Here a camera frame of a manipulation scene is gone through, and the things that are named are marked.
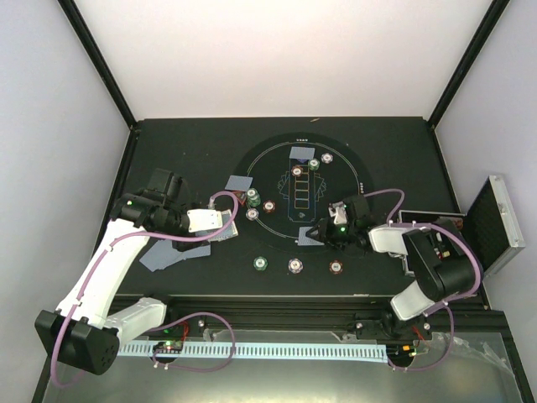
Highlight right circuit board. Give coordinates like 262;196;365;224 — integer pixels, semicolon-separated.
388;344;430;358

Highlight round black poker mat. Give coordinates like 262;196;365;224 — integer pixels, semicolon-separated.
233;132;373;254

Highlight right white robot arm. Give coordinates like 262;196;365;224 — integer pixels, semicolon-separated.
305;189;482;338

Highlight card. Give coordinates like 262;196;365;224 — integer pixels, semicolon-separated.
289;146;315;160
295;227;324;247
225;175;253;192

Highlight green chip stack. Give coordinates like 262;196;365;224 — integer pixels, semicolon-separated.
253;256;268;271

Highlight loose cards on table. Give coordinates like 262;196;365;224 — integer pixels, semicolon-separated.
139;240;211;272

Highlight green chips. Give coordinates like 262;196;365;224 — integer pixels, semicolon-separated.
308;159;321;171
246;188;261;208

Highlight orange chips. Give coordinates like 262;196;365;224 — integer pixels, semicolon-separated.
263;201;276;213
291;166;303;177

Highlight blue chips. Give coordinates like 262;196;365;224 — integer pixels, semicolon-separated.
245;208;259;221
321;153;334;164

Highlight blue playing card deck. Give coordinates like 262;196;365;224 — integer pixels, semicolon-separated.
196;209;237;237

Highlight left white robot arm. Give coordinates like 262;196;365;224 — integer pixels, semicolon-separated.
34;169;233;379

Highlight white slotted cable duct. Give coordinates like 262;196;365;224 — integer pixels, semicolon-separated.
117;340;388;364

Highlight aluminium poker case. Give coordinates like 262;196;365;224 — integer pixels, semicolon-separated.
398;175;525;277

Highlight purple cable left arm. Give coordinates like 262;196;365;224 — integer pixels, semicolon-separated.
50;191;242;387

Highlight red triangle all-in marker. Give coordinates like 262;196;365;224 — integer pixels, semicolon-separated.
234;191;248;206

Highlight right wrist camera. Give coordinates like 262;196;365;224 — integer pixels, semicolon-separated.
328;201;347;226

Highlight circuit board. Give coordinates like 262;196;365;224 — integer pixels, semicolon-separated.
388;344;430;358
153;341;184;354

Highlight left circuit board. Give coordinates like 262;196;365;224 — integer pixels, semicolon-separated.
153;341;184;354

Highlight white card box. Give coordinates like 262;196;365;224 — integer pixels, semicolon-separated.
208;225;238;243

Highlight blue white chip stack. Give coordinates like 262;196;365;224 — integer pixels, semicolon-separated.
288;259;303;274

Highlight orange black chip stack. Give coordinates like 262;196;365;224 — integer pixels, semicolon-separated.
329;260;343;275

